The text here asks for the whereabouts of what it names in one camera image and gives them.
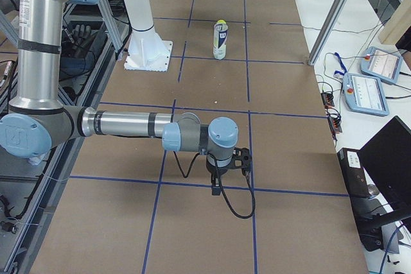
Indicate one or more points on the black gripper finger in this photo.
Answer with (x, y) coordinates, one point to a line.
(216, 189)

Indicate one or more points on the tennis ball can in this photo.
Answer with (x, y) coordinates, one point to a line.
(219, 41)

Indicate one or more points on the orange black connector lower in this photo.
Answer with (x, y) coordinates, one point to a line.
(334, 121)

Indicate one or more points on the orange black connector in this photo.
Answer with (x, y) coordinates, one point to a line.
(327, 99)
(334, 121)

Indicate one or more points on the orange black connector upper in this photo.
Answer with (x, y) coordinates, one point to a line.
(327, 99)

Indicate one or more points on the black computer box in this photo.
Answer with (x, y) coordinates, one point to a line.
(354, 171)

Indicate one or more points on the near teach pendant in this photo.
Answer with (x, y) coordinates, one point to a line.
(364, 94)

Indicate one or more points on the teach pendant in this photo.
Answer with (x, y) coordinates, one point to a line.
(364, 94)
(382, 64)

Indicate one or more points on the black monitor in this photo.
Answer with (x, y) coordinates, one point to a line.
(386, 159)

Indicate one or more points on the far teach pendant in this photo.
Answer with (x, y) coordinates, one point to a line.
(382, 64)

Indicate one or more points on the wooden board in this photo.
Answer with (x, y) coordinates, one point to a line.
(397, 25)

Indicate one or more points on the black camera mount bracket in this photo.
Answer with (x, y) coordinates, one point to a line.
(242, 159)

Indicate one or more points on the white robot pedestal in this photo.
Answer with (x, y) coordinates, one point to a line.
(146, 51)

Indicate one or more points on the aluminium frame post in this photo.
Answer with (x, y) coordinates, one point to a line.
(326, 30)

